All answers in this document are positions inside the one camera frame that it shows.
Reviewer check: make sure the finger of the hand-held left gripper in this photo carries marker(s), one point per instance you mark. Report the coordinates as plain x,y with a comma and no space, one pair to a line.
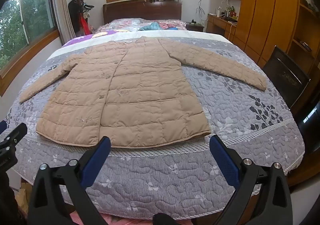
2,127
15,135

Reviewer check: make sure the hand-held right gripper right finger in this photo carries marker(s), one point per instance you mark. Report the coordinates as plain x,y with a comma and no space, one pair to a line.
222,158

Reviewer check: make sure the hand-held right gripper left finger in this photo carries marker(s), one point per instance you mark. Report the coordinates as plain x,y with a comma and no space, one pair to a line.
98,162

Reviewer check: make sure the tan quilted coat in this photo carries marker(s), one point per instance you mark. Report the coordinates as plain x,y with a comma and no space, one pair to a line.
130,95

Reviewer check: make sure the coat rack with clothes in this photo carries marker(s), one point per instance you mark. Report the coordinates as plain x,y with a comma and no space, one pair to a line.
78,15

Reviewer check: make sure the cardboard box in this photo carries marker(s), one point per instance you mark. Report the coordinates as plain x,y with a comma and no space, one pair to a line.
25,193

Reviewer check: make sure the bed with grey quilt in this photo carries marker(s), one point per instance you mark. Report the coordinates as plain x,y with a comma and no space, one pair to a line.
155,177

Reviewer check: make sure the person's pink clothing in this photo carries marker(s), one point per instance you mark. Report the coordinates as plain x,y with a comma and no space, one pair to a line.
112,220

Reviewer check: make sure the black chair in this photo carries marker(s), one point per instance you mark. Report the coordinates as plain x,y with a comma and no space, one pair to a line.
287,75

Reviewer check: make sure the large wood-framed window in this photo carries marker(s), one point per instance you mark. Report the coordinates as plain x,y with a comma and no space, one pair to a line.
27,20

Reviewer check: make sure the purple floral blanket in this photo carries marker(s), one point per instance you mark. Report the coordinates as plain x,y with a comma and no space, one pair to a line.
82,38

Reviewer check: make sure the wooden desk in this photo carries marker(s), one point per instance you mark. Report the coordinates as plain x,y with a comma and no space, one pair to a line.
220,26

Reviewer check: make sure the long beige curtain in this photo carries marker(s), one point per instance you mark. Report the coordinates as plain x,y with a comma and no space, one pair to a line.
62,7

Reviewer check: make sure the dark bedside table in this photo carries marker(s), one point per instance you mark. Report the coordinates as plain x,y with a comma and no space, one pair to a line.
195,26

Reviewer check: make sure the white bed sheet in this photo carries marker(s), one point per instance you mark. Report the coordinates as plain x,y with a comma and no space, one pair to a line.
155,34

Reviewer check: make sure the pink floral bedding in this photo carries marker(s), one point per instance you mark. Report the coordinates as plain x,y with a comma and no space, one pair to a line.
120,23

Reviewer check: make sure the blue cloth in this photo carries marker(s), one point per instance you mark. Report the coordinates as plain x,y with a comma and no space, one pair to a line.
152,26

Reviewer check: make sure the wooden wardrobe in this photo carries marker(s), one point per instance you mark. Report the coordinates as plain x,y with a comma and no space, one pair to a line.
272,15

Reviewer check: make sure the white desk lamp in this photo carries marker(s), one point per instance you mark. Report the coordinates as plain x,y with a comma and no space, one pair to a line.
222,6

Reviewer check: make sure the dark wooden headboard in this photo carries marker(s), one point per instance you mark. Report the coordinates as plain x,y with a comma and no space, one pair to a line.
142,10

